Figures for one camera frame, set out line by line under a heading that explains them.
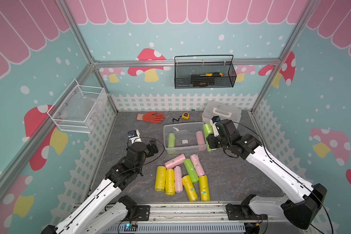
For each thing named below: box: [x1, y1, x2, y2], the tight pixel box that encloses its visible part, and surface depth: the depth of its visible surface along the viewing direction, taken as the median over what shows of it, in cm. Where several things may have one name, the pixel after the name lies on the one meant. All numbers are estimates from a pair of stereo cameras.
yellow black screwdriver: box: [191, 72, 224, 77], surface depth 93 cm
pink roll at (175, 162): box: [164, 153, 186, 170], surface depth 91 cm
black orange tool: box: [193, 81, 209, 87], surface depth 90 cm
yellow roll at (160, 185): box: [155, 165, 167, 192], surface depth 85 cm
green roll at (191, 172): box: [183, 158, 199, 184], surface depth 87 cm
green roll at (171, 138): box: [167, 132, 176, 148], surface depth 101 cm
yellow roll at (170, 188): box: [165, 168, 176, 196], surface depth 83 cm
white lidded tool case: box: [201, 100, 242, 129], surface depth 108 cm
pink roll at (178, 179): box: [174, 165, 184, 194], surface depth 84 cm
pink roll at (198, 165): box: [189, 153, 206, 177], surface depth 89 cm
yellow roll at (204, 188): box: [198, 175, 211, 202], surface depth 81 cm
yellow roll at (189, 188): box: [181, 175, 198, 203], surface depth 81 cm
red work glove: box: [136, 111, 165, 123], surface depth 118 cm
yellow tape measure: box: [181, 112, 191, 120], surface depth 118 cm
